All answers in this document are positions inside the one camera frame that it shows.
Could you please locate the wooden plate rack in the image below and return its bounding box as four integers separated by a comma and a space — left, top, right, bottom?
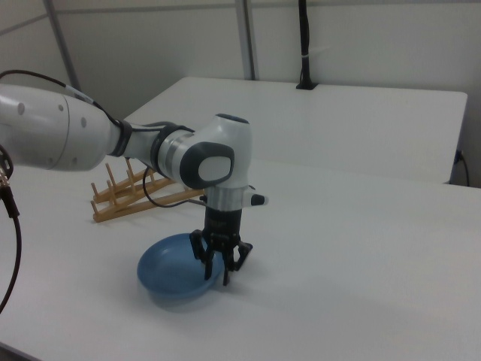
89, 159, 206, 224

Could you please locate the blue round plate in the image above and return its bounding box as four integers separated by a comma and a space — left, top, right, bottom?
136, 232, 223, 301

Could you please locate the grey partition frame post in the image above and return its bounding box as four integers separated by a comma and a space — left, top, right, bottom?
44, 0, 80, 92
235, 0, 261, 80

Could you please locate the thick black cable with connector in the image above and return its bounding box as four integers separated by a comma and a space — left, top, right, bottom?
0, 144, 23, 314

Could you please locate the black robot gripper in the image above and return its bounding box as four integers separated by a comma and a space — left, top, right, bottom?
189, 206, 254, 287

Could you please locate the black camera pole with base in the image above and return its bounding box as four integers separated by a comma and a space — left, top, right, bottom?
295, 0, 320, 91

